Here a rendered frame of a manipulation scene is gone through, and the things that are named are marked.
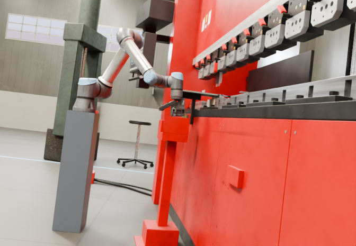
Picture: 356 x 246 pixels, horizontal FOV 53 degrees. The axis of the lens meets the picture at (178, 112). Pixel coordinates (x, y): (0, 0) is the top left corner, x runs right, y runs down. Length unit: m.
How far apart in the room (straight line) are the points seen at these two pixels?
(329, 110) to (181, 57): 2.54
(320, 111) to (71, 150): 1.74
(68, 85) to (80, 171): 3.10
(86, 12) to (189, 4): 2.60
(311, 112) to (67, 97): 4.61
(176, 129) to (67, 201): 0.84
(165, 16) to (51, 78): 8.39
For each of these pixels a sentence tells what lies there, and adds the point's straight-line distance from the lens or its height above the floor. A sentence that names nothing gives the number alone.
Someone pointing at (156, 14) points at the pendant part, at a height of 1.79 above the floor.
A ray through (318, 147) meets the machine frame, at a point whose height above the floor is 0.76.
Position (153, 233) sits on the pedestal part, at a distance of 2.28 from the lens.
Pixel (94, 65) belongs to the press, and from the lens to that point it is 6.00.
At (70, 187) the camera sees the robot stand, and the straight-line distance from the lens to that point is 2.43.
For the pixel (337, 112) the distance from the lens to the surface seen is 0.93.
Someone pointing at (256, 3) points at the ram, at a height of 1.43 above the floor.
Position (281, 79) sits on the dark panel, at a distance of 2.80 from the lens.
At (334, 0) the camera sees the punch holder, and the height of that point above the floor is 1.21.
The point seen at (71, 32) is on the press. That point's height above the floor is 1.89.
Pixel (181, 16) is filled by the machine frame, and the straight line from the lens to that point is 3.47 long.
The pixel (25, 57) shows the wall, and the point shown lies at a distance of 12.04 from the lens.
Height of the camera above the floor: 0.78
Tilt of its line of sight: 1 degrees up
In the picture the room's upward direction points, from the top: 7 degrees clockwise
